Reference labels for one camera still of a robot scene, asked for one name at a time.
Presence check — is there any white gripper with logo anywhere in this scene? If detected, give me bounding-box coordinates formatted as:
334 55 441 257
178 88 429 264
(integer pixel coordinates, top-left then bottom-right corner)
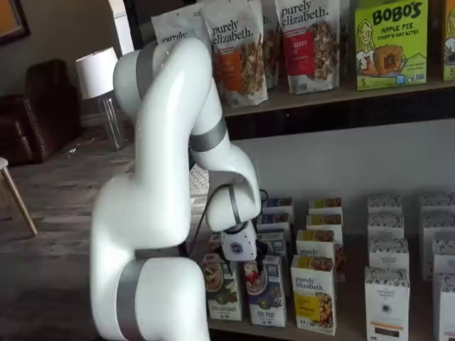
218 226 268 278

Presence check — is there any green Nature's Path oatmeal box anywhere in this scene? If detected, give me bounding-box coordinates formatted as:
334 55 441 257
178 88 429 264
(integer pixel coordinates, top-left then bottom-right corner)
200 252 243 322
208 232 224 256

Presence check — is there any yellow Purely Elizabeth box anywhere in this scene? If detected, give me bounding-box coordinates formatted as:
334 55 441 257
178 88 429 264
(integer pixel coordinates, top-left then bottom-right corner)
305 214 345 246
308 197 343 217
290 254 338 336
295 229 346 282

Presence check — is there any wooden shelf board with boxes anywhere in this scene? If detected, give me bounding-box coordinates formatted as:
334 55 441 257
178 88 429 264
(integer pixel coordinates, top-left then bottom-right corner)
208 198 455 341

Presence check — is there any white patterned pantry box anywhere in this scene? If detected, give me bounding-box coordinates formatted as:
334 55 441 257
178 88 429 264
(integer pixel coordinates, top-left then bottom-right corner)
419 193 455 214
368 238 410 271
431 238 455 275
367 195 403 217
432 272 455 341
419 211 455 281
364 266 411 341
367 214 405 241

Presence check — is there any black metal shelf rack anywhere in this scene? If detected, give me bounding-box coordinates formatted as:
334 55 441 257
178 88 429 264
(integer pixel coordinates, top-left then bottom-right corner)
122 0 455 341

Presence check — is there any wooden shelf board with bags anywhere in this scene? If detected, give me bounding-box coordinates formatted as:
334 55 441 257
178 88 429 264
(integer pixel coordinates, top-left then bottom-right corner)
222 80 455 117

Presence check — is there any green Bobo's apple pie box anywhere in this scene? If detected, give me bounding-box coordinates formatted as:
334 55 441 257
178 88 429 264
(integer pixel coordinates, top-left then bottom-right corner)
354 0 429 91

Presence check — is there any yellow Bobo's snack box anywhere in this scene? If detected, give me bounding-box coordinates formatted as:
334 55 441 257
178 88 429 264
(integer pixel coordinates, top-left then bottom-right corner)
441 0 455 82

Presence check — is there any grey patterned floor rug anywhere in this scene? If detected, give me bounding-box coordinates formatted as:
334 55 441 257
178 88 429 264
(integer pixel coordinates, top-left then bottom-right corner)
189 163 210 197

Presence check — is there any orange Purely Elizabeth granola bag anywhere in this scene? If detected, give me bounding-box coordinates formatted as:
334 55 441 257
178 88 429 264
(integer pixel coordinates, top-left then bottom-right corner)
200 0 269 109

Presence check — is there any red Purely Elizabeth granola bag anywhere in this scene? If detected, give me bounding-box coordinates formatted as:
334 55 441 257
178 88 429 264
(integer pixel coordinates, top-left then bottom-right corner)
274 0 341 95

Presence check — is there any white chair with wooden legs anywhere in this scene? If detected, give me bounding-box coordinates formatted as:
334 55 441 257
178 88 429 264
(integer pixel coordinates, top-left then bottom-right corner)
0 156 38 237

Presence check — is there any white table lamp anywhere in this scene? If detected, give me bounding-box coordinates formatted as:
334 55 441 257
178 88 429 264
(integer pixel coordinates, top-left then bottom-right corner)
75 46 124 150

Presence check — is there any blue Purely Elizabeth granola bag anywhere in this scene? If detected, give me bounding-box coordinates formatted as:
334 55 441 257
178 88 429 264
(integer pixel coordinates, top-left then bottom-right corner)
151 10 214 47

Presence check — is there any brown leather armchair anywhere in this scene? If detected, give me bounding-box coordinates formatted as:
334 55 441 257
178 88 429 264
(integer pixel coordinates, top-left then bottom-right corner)
0 59 83 167

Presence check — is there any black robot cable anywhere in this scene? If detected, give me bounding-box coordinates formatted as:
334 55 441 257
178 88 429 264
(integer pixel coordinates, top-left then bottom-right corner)
191 184 270 257

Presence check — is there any dark framed wall picture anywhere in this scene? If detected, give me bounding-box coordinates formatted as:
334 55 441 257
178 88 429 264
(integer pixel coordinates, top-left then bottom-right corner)
0 0 31 46

